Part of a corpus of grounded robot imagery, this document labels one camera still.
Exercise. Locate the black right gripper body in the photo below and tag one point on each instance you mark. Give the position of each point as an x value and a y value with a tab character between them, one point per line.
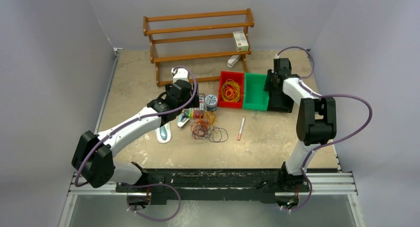
269	85

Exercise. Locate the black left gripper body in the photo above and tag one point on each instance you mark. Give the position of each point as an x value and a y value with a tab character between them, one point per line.
194	103

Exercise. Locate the black plastic bin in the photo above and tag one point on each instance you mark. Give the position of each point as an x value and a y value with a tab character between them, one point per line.
278	100

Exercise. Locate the green plastic bin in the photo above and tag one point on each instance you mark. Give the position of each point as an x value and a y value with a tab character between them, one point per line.
255	97

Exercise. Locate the red plastic bin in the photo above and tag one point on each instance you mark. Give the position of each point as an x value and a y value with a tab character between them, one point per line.
231	89

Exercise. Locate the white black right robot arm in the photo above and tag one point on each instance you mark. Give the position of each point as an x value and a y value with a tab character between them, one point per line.
316	120

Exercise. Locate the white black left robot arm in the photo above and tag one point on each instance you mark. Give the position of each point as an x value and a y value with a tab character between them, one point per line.
94	154

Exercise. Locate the pack of coloured markers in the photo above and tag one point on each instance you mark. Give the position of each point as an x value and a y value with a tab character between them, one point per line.
196	112

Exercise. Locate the light blue white stapler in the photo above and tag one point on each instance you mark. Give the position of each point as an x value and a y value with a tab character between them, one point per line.
182	121

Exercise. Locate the round blue white tub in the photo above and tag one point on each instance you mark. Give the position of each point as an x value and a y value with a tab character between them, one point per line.
211	102

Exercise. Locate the blue white tape package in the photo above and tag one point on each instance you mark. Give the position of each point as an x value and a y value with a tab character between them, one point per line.
163	134

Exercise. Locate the wooden three-tier rack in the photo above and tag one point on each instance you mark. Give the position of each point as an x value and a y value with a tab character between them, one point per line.
196	36

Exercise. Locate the white stapler under rack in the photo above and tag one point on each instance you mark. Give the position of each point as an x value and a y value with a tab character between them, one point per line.
233	60

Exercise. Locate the white red small box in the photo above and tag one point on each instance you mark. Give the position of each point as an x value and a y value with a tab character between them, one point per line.
241	42

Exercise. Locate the white orange-capped marker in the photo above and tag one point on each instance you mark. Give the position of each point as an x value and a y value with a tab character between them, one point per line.
241	129

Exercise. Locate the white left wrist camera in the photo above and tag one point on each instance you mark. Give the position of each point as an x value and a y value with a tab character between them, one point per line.
179	74

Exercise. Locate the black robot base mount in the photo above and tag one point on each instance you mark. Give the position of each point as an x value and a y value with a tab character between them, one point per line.
260	185

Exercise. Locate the aluminium rail frame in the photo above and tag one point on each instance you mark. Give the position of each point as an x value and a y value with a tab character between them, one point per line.
322	183

